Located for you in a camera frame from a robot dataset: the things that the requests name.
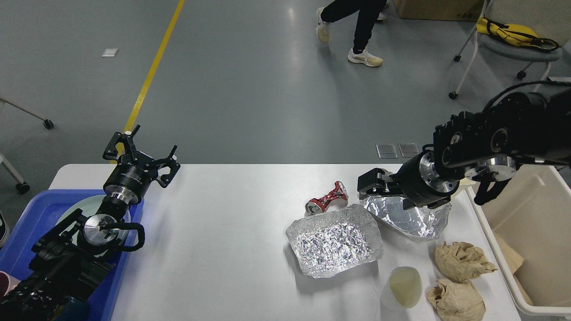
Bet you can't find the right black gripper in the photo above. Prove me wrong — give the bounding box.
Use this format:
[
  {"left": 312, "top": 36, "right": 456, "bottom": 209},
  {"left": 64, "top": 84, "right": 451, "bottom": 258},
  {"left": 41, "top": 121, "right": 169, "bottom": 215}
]
[{"left": 357, "top": 152, "right": 459, "bottom": 210}]

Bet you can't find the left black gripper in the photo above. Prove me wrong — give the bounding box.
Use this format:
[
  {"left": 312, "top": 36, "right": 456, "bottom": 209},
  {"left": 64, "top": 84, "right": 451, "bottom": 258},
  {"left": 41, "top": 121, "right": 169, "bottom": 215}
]
[{"left": 102, "top": 124, "right": 180, "bottom": 210}]

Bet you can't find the crushed red can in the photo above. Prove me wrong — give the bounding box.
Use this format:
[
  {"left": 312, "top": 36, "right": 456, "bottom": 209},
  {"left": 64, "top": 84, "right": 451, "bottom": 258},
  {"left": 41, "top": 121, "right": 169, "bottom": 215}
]
[{"left": 305, "top": 181, "right": 348, "bottom": 215}]

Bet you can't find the green plate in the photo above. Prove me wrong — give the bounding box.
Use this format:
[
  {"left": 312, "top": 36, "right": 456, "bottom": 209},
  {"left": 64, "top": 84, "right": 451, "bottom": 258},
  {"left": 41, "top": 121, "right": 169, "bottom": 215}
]
[{"left": 57, "top": 193, "right": 137, "bottom": 258}]

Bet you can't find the foil tray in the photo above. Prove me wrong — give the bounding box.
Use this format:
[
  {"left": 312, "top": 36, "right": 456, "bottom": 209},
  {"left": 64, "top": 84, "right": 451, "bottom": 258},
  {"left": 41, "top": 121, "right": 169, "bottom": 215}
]
[
  {"left": 360, "top": 197, "right": 451, "bottom": 242},
  {"left": 285, "top": 204, "right": 384, "bottom": 279}
]

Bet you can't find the brown paper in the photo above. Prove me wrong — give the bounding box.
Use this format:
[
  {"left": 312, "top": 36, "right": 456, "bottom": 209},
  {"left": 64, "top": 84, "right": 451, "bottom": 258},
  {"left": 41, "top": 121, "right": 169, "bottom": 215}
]
[{"left": 434, "top": 242, "right": 498, "bottom": 283}]

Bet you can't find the dark teal mug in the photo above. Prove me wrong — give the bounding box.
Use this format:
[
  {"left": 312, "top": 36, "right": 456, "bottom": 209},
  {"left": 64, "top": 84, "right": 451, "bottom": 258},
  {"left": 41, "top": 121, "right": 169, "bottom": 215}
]
[{"left": 51, "top": 297, "right": 90, "bottom": 321}]

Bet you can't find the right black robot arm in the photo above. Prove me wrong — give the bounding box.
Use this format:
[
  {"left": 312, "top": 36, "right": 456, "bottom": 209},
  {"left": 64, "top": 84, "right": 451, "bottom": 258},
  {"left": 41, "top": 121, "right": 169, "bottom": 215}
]
[{"left": 357, "top": 80, "right": 571, "bottom": 210}]

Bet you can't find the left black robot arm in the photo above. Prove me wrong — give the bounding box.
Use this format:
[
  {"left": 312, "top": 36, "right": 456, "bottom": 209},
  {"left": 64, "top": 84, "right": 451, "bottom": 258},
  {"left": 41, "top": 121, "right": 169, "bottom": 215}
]
[{"left": 1, "top": 125, "right": 180, "bottom": 321}]

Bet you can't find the left floor plate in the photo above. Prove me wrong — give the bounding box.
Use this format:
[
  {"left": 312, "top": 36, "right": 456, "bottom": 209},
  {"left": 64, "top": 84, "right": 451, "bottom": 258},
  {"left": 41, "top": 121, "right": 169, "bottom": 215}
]
[{"left": 376, "top": 144, "right": 398, "bottom": 159}]

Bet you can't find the floor plate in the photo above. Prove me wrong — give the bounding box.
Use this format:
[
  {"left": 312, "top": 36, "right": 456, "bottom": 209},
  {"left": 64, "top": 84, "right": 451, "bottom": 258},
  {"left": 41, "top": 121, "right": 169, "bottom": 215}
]
[
  {"left": 376, "top": 144, "right": 398, "bottom": 159},
  {"left": 398, "top": 144, "right": 422, "bottom": 158}
]

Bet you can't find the right floor plate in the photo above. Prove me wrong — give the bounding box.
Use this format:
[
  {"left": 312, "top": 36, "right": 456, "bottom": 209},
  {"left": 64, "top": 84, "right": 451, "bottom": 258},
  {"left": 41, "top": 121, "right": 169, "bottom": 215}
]
[{"left": 398, "top": 144, "right": 422, "bottom": 158}]

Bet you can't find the chair leg with caster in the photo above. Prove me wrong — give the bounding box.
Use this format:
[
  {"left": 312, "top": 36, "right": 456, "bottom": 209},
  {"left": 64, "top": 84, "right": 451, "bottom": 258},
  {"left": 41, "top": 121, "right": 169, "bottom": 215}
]
[{"left": 0, "top": 97, "right": 54, "bottom": 130}]

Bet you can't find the white paper cup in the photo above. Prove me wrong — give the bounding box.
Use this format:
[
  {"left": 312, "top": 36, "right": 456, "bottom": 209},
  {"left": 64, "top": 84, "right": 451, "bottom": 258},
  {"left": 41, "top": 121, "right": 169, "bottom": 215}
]
[{"left": 380, "top": 266, "right": 422, "bottom": 311}]

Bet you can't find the blue plastic tray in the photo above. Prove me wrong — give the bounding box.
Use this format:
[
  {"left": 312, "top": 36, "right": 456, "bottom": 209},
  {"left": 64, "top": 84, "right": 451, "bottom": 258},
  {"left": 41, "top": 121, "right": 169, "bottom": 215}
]
[{"left": 1, "top": 189, "right": 143, "bottom": 321}]

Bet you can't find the lower left caster leg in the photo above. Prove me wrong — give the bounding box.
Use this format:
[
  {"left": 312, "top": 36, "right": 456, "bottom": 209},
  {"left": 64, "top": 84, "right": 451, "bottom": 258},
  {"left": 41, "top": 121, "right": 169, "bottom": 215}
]
[{"left": 0, "top": 153, "right": 30, "bottom": 194}]

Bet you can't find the crumpled brown paper bag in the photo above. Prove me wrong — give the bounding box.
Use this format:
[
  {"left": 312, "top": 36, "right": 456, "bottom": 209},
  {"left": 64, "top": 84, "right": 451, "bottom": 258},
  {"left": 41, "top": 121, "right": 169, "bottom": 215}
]
[{"left": 426, "top": 279, "right": 487, "bottom": 321}]

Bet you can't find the beige plastic bin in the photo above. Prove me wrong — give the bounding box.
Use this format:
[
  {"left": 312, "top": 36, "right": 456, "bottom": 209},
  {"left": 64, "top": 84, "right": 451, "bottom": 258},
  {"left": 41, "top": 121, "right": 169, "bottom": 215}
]
[{"left": 473, "top": 165, "right": 571, "bottom": 321}]

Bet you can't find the pink mug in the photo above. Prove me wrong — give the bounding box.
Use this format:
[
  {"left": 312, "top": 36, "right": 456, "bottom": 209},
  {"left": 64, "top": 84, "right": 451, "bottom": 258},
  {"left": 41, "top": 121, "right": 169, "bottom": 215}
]
[{"left": 0, "top": 271, "right": 20, "bottom": 297}]

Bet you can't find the person with beige sneakers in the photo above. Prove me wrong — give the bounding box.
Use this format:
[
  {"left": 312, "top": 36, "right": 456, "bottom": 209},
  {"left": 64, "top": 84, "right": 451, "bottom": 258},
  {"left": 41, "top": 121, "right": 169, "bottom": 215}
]
[{"left": 316, "top": 0, "right": 387, "bottom": 68}]

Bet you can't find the cardboard box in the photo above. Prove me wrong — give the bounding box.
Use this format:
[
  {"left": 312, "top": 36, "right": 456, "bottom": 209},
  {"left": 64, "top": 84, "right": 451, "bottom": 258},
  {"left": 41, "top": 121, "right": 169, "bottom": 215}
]
[{"left": 393, "top": 0, "right": 484, "bottom": 21}]

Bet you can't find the yellow bag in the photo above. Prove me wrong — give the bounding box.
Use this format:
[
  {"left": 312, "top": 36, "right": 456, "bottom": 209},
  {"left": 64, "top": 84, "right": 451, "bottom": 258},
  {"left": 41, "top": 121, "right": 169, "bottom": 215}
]
[{"left": 476, "top": 16, "right": 560, "bottom": 53}]

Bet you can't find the grey chair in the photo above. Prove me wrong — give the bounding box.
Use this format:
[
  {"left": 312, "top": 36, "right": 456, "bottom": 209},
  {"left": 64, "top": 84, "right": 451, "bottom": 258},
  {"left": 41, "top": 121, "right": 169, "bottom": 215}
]
[{"left": 448, "top": 0, "right": 570, "bottom": 99}]

